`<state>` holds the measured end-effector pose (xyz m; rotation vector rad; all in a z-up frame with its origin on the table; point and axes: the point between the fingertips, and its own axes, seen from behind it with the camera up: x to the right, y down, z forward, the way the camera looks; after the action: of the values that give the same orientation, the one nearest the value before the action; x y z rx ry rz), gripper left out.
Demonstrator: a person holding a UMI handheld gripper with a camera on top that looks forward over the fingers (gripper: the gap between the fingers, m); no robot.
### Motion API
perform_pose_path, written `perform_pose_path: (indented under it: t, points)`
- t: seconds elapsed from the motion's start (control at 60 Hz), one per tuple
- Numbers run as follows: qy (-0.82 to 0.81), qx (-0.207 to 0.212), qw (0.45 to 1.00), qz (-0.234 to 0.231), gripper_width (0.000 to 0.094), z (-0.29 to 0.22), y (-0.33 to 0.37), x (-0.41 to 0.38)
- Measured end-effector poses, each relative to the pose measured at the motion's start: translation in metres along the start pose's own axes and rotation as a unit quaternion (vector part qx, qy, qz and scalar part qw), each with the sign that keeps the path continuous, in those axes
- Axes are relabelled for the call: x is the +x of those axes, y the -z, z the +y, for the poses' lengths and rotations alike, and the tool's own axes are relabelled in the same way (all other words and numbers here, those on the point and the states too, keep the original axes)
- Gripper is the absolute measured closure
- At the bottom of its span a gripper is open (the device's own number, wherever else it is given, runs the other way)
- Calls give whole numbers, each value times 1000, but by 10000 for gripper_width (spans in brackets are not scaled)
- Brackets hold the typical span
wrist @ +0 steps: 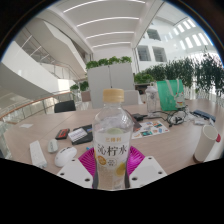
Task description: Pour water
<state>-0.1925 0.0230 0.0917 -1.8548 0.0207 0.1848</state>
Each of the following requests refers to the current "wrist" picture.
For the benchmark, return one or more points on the white ribbed card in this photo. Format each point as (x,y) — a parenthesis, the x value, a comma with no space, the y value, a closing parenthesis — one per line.
(77,135)

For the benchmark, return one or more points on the dark blue calculator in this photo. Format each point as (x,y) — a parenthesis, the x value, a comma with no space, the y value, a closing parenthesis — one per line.
(204,115)

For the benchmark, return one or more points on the small potted plants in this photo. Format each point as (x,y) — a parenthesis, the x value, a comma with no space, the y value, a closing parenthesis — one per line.
(81,88)

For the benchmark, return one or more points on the white paper sheet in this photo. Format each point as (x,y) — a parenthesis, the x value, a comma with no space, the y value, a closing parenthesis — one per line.
(199,122)

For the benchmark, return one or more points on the black notebook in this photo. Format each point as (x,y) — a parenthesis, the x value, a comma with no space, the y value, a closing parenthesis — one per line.
(88,132)

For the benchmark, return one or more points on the small grey computer mouse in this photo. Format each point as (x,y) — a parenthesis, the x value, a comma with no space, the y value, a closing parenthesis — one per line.
(52,145)

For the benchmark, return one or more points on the colourful sticker sheet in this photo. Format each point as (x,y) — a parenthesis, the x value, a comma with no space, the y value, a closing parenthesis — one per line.
(151,129)

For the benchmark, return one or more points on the clear lemon water bottle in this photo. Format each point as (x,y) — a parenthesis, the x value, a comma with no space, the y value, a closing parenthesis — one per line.
(112,140)

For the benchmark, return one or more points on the row of green bushes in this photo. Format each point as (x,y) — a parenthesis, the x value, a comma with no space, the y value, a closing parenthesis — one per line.
(186,71)

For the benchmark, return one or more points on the red and black case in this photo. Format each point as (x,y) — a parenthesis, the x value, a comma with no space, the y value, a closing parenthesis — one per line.
(62,133)

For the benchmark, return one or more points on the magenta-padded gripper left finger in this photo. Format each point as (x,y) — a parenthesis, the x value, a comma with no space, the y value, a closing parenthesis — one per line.
(73,171)

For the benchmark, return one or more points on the grey pouch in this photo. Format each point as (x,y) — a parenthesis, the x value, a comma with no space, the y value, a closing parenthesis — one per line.
(136,124)

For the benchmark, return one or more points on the white computer mouse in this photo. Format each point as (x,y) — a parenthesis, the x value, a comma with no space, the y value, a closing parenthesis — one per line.
(65,156)

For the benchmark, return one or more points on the black power adapter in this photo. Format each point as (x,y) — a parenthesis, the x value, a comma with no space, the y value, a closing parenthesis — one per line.
(138,116)

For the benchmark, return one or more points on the clear plastic drinking bottle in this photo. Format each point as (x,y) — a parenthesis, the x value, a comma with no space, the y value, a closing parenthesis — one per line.
(151,100)

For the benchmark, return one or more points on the green tote bag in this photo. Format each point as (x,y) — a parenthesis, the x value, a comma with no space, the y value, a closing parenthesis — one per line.
(168,95)

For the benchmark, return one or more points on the black chair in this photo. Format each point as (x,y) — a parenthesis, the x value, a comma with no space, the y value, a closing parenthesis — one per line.
(65,106)

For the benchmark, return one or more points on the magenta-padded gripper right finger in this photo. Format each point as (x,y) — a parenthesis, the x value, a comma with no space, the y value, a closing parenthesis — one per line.
(146,170)

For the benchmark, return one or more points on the white planter box with plants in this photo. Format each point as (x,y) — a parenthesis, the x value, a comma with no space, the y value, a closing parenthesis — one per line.
(108,80)

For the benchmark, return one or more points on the ceiling light strips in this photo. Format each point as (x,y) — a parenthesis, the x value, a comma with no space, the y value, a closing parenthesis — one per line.
(106,25)

